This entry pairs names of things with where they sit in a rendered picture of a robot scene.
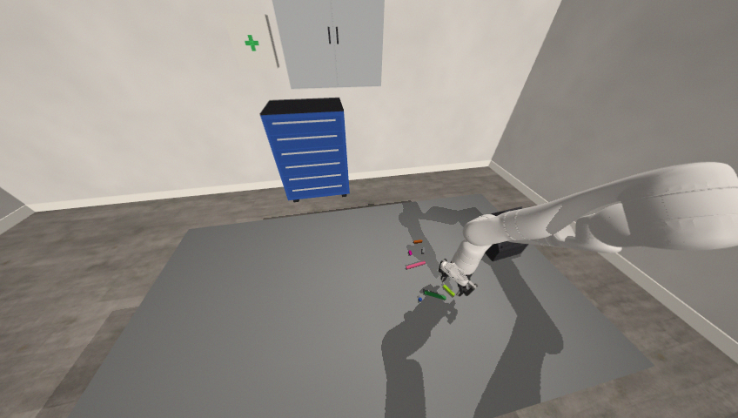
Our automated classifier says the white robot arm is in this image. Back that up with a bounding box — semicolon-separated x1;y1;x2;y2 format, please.
440;162;738;286

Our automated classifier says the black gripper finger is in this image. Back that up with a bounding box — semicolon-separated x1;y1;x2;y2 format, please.
439;259;449;282
456;280;478;296

